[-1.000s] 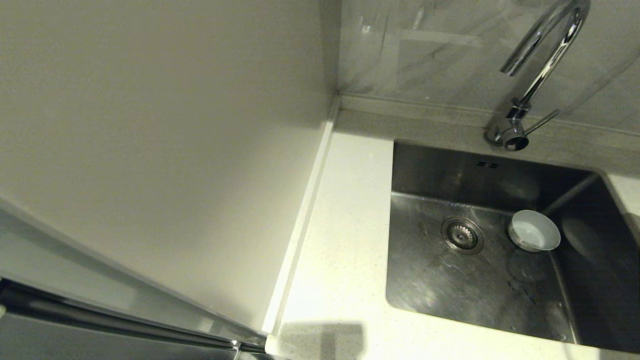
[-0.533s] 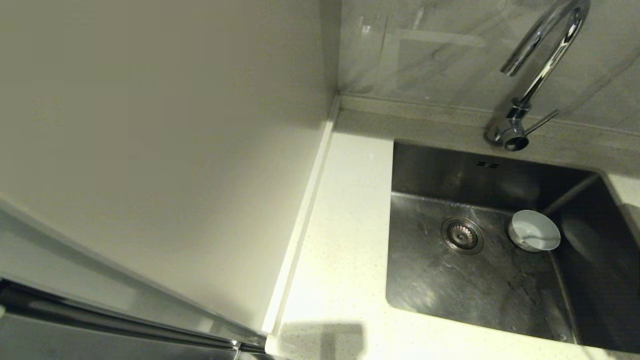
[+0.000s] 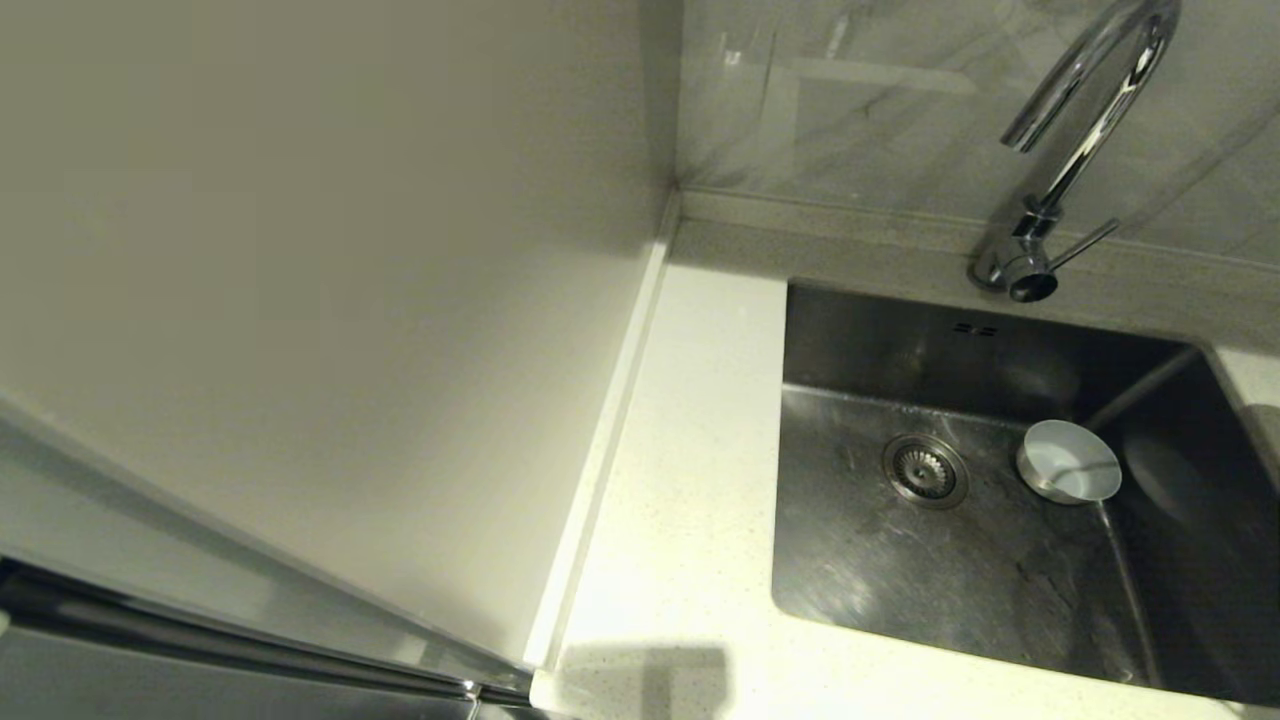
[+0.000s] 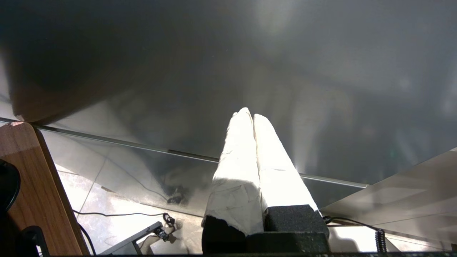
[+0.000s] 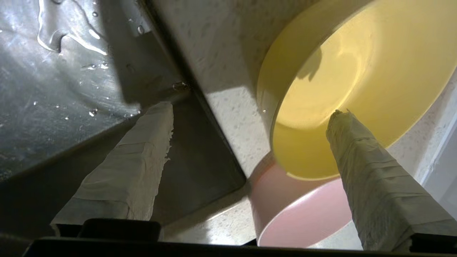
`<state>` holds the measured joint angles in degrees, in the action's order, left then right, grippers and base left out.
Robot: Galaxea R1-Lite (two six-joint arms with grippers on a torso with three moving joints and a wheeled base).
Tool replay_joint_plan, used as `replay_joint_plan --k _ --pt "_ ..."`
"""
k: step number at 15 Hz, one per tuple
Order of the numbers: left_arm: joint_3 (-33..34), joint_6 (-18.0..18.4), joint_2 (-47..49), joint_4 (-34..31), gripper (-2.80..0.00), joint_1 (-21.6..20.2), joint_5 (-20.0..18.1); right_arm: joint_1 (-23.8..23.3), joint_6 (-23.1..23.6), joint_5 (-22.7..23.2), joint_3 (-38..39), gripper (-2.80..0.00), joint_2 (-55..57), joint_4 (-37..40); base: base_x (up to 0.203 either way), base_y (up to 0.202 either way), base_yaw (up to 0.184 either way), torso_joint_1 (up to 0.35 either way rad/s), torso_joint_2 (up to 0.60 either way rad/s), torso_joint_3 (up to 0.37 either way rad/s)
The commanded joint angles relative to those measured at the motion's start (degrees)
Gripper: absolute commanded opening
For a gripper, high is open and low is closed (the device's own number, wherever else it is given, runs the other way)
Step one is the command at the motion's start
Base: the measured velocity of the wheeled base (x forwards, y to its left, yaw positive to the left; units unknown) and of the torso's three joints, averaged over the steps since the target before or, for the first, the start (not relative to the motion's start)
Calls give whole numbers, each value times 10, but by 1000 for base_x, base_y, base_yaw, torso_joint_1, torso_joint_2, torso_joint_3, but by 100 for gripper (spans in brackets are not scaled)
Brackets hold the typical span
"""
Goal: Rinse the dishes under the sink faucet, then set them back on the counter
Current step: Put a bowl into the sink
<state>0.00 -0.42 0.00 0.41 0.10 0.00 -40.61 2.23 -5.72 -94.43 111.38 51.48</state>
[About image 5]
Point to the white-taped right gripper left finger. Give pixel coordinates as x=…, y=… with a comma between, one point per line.
x=125, y=171

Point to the pink plastic bowl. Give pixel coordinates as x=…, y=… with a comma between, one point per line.
x=300, y=210

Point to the stainless steel sink basin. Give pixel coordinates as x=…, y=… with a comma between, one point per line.
x=35, y=89

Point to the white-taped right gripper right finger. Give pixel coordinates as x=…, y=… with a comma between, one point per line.
x=375, y=185

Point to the yellow plastic bowl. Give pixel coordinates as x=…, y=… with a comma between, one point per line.
x=375, y=64

